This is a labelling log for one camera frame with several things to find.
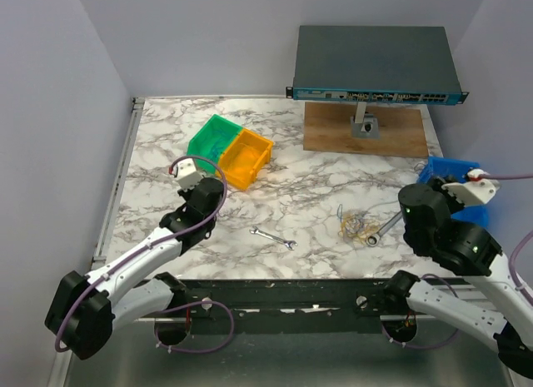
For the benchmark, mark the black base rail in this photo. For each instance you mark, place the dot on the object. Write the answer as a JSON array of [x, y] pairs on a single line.
[[216, 307]]

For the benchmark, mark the green plastic bin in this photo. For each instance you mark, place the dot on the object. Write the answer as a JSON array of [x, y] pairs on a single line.
[[213, 138]]

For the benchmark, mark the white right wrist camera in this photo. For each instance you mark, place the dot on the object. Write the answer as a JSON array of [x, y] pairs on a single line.
[[479, 188]]

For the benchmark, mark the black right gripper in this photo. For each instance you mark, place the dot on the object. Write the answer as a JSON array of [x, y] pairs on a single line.
[[437, 182]]

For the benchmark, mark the silver open-end wrench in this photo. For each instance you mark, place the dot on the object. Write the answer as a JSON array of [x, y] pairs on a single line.
[[290, 245]]

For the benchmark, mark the grey metal stand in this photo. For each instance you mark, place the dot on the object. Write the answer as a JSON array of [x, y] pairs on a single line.
[[364, 125]]

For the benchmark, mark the network switch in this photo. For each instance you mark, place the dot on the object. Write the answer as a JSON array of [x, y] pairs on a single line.
[[375, 64]]

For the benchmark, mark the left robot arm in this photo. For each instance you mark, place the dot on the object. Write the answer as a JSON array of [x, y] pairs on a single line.
[[87, 309]]

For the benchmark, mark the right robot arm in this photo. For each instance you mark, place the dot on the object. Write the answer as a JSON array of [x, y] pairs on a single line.
[[472, 253]]

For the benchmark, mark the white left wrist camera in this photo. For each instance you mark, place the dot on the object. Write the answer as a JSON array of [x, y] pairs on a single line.
[[186, 174]]

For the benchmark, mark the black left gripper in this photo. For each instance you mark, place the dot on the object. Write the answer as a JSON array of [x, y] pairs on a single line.
[[188, 192]]

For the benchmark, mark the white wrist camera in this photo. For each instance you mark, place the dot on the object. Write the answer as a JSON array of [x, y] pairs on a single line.
[[186, 174], [479, 188]]

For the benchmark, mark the wooden board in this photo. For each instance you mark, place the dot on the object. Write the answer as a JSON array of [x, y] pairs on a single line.
[[380, 131]]

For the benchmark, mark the yellow plastic bin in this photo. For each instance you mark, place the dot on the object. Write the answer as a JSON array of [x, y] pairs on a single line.
[[244, 158]]

